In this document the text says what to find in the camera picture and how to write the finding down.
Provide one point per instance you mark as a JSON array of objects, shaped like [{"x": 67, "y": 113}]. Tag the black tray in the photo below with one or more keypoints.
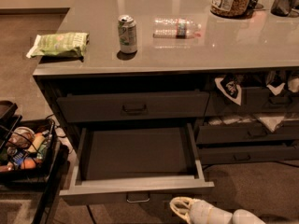
[{"x": 7, "y": 110}]

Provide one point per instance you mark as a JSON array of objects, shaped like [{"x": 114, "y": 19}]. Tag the dark grey kitchen counter cabinet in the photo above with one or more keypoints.
[{"x": 247, "y": 48}]

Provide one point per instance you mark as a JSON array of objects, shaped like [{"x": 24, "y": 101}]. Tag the white black snack packet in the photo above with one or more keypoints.
[{"x": 275, "y": 81}]

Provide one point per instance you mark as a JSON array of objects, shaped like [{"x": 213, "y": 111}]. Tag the dark grey drawer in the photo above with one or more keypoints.
[
  {"x": 246, "y": 132},
  {"x": 136, "y": 166},
  {"x": 226, "y": 155},
  {"x": 253, "y": 100},
  {"x": 129, "y": 106}
]

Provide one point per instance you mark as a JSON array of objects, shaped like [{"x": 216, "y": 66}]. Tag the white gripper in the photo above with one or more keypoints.
[{"x": 199, "y": 212}]

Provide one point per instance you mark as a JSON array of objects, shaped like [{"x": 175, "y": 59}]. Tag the black bin of groceries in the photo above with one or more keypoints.
[{"x": 27, "y": 149}]

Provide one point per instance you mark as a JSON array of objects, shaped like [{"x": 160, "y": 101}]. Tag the silver green soda can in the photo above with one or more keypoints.
[{"x": 127, "y": 34}]

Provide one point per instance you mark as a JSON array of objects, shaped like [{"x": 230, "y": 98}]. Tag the green chip bag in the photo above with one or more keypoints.
[{"x": 67, "y": 45}]

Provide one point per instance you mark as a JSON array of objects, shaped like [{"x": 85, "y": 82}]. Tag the white napkin in drawer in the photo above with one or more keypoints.
[{"x": 272, "y": 121}]

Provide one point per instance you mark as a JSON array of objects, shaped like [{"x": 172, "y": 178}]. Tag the clear plastic water bottle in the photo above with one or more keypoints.
[{"x": 180, "y": 28}]

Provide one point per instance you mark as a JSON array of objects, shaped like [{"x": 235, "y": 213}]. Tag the black white snack bag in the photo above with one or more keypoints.
[{"x": 230, "y": 88}]

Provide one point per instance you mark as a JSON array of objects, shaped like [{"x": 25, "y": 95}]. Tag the dark glass jar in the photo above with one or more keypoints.
[{"x": 285, "y": 8}]

